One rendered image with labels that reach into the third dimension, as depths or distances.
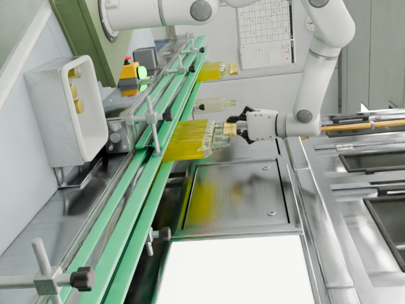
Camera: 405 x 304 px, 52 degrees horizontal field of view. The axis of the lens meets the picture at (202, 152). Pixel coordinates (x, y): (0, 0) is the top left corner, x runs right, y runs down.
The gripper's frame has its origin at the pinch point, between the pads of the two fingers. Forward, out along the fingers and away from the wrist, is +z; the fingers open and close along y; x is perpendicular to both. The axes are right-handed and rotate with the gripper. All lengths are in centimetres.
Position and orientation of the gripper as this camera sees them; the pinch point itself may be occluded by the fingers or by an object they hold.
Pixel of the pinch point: (233, 125)
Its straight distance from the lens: 142.4
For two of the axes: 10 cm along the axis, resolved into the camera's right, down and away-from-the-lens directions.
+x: -3.5, 3.8, -8.6
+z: -9.3, -0.2, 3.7
